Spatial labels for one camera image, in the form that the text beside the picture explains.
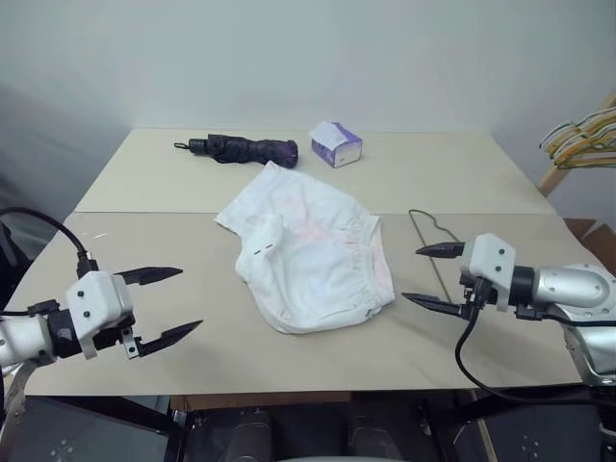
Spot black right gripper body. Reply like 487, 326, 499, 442
459, 273, 493, 322

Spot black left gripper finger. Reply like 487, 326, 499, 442
113, 266, 185, 288
137, 319, 205, 359

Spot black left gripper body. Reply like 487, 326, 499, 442
92, 314, 146, 361

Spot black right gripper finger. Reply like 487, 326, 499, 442
414, 241, 466, 260
400, 292, 466, 320

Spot olive wire hanger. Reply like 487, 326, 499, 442
407, 208, 467, 309

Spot white shorts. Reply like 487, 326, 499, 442
214, 161, 397, 335

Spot black panel with white dots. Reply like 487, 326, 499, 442
0, 395, 168, 462
480, 398, 616, 462

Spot stack of hangers on rack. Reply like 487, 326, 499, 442
537, 92, 616, 199

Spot purple white tissue box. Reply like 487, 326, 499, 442
309, 120, 365, 170

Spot folded black purple umbrella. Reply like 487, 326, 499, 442
173, 135, 299, 170

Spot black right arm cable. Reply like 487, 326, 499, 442
454, 277, 616, 401

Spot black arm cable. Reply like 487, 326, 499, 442
0, 206, 101, 279
454, 277, 616, 401

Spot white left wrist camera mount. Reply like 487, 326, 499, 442
64, 269, 136, 361

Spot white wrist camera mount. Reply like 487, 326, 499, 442
458, 233, 518, 314
64, 269, 136, 361

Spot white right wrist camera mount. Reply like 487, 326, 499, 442
458, 233, 518, 314

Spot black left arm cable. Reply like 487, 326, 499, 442
0, 206, 101, 279

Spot black metal table frame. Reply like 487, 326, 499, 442
22, 390, 596, 462

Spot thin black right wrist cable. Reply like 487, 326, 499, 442
516, 306, 573, 327

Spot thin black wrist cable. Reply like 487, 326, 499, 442
0, 298, 63, 320
516, 306, 573, 327

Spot thin black left wrist cable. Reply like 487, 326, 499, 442
0, 298, 63, 320

